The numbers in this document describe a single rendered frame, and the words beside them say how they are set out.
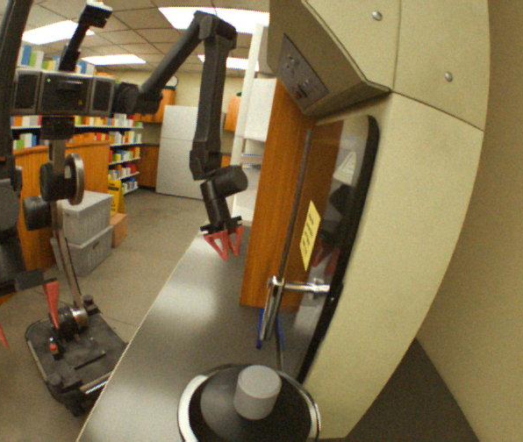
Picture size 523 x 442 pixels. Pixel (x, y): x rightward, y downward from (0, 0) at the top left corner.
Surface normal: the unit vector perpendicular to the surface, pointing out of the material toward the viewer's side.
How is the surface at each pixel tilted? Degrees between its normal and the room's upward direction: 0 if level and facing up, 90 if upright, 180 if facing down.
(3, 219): 60
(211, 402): 0
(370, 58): 90
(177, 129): 90
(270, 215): 90
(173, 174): 90
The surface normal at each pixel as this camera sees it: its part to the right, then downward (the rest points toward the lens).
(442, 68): 0.00, 0.29
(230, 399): 0.17, -0.94
